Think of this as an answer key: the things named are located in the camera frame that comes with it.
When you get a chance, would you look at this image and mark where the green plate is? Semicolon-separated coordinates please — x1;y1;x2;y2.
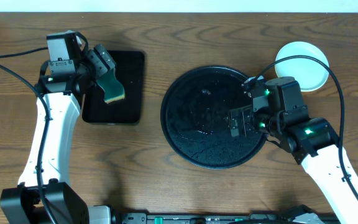
275;42;329;92

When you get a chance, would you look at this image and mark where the green yellow sponge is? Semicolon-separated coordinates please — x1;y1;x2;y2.
96;68;126;103

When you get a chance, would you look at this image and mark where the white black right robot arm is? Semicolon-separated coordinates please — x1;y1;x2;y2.
229;77;358;223

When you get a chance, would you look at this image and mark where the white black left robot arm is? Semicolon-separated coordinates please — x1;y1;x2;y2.
0;30;125;223

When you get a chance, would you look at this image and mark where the rectangular black tray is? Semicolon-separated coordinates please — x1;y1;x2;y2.
82;50;145;124

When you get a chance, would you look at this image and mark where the round black tray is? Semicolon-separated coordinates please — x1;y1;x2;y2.
160;65;265;169

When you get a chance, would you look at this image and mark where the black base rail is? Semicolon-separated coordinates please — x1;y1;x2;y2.
88;205;338;224

